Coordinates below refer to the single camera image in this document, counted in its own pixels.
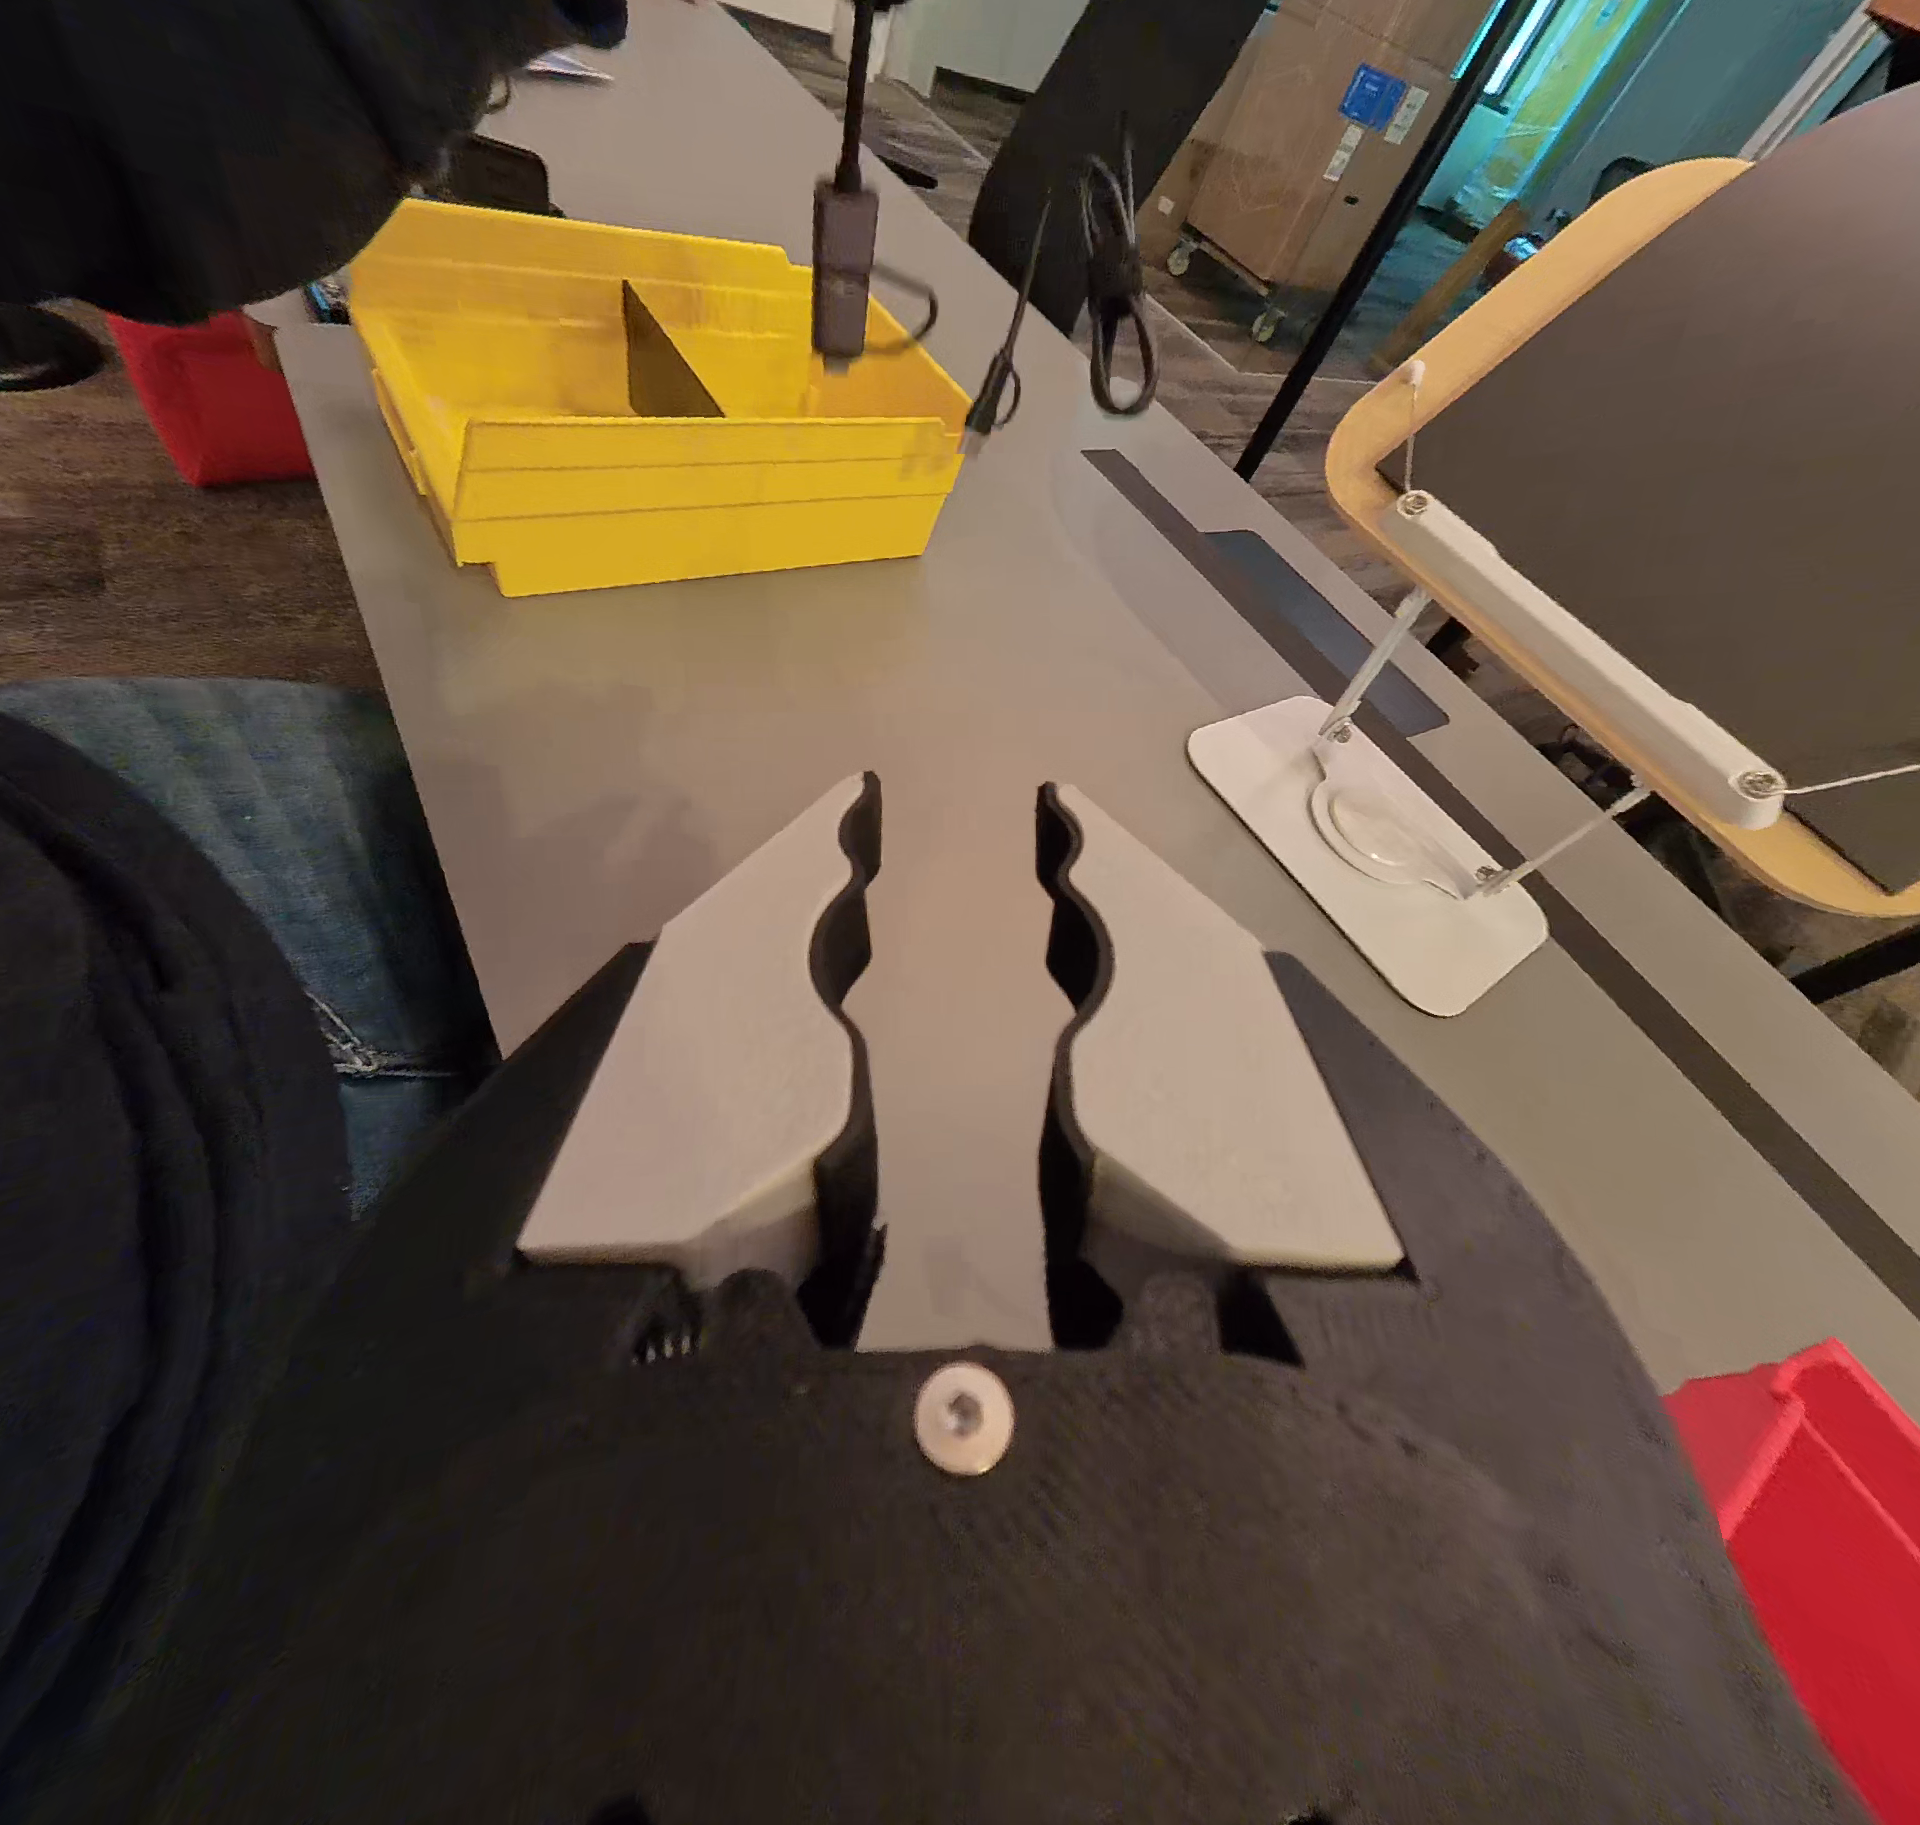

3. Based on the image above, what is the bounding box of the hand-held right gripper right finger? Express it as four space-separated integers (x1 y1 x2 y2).
1036 785 1405 1278

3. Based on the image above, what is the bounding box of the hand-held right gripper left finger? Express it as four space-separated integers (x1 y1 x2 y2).
517 776 887 1272

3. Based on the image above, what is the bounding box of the braided black usb-c cable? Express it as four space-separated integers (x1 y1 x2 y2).
806 0 1164 451

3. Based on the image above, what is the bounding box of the yellow plastic bin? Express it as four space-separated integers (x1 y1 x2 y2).
352 197 978 599

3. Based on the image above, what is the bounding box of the red plastic bin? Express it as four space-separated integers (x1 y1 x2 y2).
1666 1341 1920 1825

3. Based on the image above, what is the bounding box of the person's left forearm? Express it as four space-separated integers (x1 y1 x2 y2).
0 0 632 328

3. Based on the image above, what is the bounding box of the white stand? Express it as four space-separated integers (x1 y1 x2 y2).
1186 355 1920 1018

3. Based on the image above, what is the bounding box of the person's blue jeans leg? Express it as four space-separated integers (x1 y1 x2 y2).
0 680 497 1228

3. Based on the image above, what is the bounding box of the black plastic bin divider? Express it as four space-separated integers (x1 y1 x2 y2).
625 280 737 423

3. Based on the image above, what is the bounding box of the stack of cardboard boxes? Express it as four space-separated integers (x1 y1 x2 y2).
1155 0 1578 297

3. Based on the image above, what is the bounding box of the black tripod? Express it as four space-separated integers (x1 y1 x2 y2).
1236 0 1608 483

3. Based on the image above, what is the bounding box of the red floor container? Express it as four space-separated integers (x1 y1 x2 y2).
105 310 317 493

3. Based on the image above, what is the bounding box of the dark board with wooden rim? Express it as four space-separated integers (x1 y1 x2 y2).
1327 86 1920 922

